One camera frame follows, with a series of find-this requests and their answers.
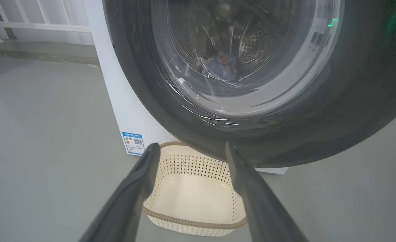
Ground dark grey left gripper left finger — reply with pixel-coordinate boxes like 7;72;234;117
78;143;161;242

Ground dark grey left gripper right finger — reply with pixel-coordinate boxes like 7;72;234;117
225;141;310;242

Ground blue garment with orange bears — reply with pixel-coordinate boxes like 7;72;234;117
201;51;238;81

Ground dark round washing machine door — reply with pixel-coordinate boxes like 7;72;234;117
102;0;396;168

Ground cream perforated laundry basket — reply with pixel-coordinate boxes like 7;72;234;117
142;141;248;237

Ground steel washing machine drum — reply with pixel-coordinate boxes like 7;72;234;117
166;0;285;84

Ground blue energy label sticker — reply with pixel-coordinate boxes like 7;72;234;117
122;132;145;156

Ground white metal railing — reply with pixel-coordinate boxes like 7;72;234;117
0;0;93;44

